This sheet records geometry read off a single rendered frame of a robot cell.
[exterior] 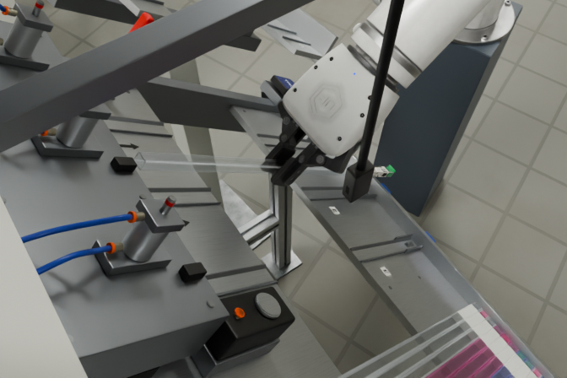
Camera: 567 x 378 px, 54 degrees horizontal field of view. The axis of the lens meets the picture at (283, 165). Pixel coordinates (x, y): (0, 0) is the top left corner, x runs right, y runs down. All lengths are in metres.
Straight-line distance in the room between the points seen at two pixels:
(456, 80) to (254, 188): 0.76
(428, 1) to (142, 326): 0.41
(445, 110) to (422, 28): 0.76
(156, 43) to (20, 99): 0.06
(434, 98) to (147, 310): 1.06
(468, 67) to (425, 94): 0.15
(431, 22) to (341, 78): 0.11
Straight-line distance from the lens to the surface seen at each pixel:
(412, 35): 0.59
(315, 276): 1.63
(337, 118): 0.60
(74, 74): 0.24
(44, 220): 0.38
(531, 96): 2.15
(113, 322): 0.35
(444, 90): 1.30
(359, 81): 0.61
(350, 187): 0.49
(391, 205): 0.91
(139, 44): 0.24
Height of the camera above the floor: 1.52
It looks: 58 degrees down
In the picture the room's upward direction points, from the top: straight up
